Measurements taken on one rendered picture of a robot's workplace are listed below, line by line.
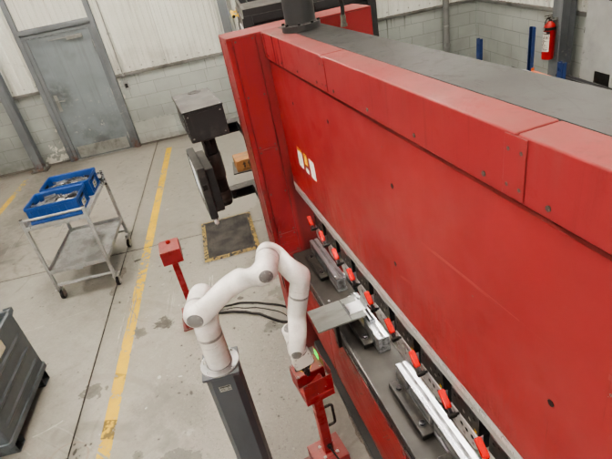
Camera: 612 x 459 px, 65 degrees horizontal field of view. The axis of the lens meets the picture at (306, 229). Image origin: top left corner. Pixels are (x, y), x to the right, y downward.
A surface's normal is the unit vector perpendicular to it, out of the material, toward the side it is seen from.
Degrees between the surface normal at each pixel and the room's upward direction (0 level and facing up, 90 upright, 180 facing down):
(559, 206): 90
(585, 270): 90
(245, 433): 90
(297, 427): 0
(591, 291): 90
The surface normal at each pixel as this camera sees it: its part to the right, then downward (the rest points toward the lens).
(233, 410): 0.18, 0.48
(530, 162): -0.93, 0.30
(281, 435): -0.17, -0.85
